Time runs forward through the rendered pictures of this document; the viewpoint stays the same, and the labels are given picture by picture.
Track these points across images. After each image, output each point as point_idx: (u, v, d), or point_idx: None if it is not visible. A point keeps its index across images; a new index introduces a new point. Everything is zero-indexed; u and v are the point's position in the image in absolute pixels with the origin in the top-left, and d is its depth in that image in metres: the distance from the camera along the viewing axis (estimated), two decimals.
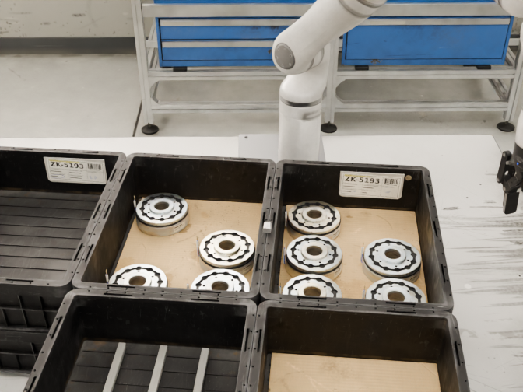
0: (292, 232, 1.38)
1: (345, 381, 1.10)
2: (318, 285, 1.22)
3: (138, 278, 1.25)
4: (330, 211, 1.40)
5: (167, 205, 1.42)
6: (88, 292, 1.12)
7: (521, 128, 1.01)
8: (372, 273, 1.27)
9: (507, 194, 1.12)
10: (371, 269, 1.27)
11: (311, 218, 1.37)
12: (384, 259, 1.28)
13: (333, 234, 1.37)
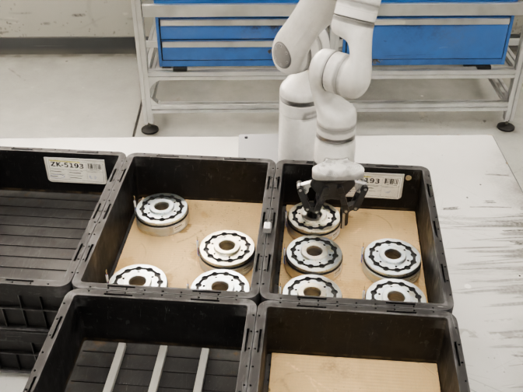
0: (292, 232, 1.38)
1: (345, 381, 1.10)
2: (318, 285, 1.22)
3: (138, 278, 1.25)
4: (330, 211, 1.40)
5: (167, 205, 1.42)
6: (88, 292, 1.12)
7: None
8: (372, 273, 1.27)
9: (341, 208, 1.39)
10: (371, 269, 1.27)
11: (311, 218, 1.37)
12: (384, 259, 1.28)
13: (333, 234, 1.37)
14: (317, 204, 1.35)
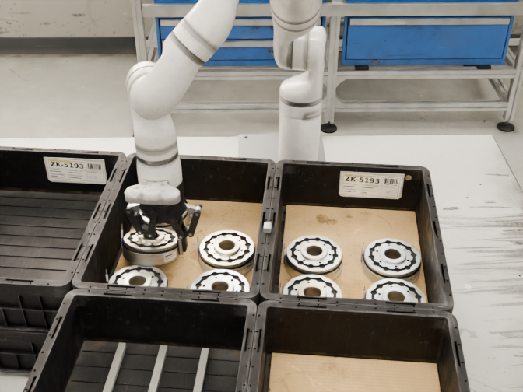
0: (124, 251, 1.29)
1: (345, 381, 1.10)
2: (318, 285, 1.22)
3: (138, 278, 1.25)
4: (170, 236, 1.32)
5: None
6: (88, 292, 1.12)
7: None
8: (372, 273, 1.27)
9: None
10: (371, 269, 1.27)
11: (145, 238, 1.29)
12: (384, 259, 1.28)
13: (165, 255, 1.28)
14: (148, 227, 1.27)
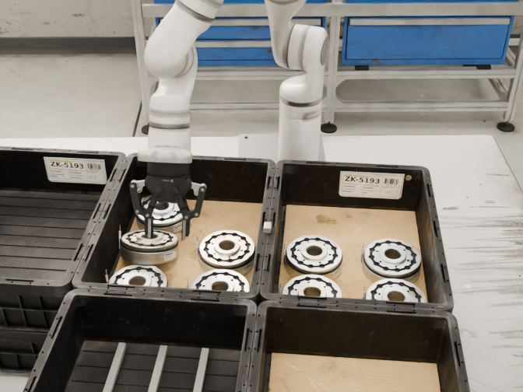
0: (122, 252, 1.29)
1: (345, 381, 1.10)
2: (318, 285, 1.22)
3: (138, 278, 1.25)
4: (168, 236, 1.33)
5: (167, 205, 1.42)
6: (88, 292, 1.12)
7: None
8: (372, 273, 1.27)
9: (184, 218, 1.31)
10: (371, 269, 1.27)
11: (145, 238, 1.30)
12: (384, 259, 1.28)
13: (165, 253, 1.28)
14: (148, 204, 1.27)
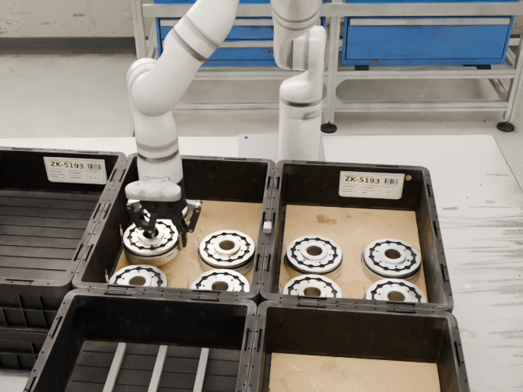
0: (124, 251, 1.30)
1: (345, 381, 1.10)
2: (318, 285, 1.22)
3: (138, 278, 1.25)
4: (170, 231, 1.32)
5: None
6: (88, 292, 1.12)
7: None
8: (372, 273, 1.27)
9: None
10: (371, 269, 1.27)
11: (145, 238, 1.30)
12: (384, 259, 1.28)
13: (166, 256, 1.29)
14: (148, 223, 1.28)
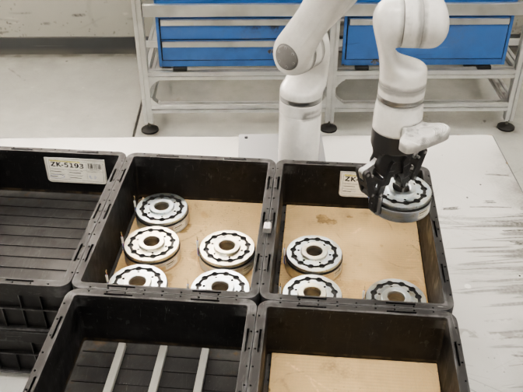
0: (125, 259, 1.32)
1: (345, 381, 1.10)
2: (318, 285, 1.22)
3: (138, 278, 1.25)
4: (170, 239, 1.33)
5: (167, 205, 1.42)
6: (88, 292, 1.12)
7: None
8: None
9: (393, 182, 1.21)
10: None
11: (146, 246, 1.31)
12: (392, 192, 1.20)
13: (166, 264, 1.30)
14: (383, 185, 1.15)
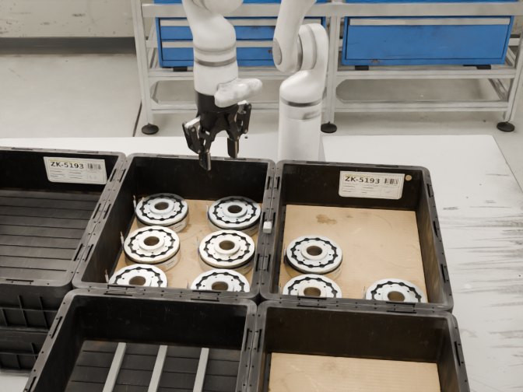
0: (125, 259, 1.32)
1: (345, 381, 1.10)
2: (318, 285, 1.22)
3: (138, 278, 1.25)
4: (170, 239, 1.33)
5: (167, 205, 1.42)
6: (88, 292, 1.12)
7: None
8: (215, 227, 1.38)
9: (227, 137, 1.31)
10: (214, 224, 1.38)
11: (146, 246, 1.31)
12: (226, 214, 1.39)
13: (166, 264, 1.30)
14: (208, 141, 1.25)
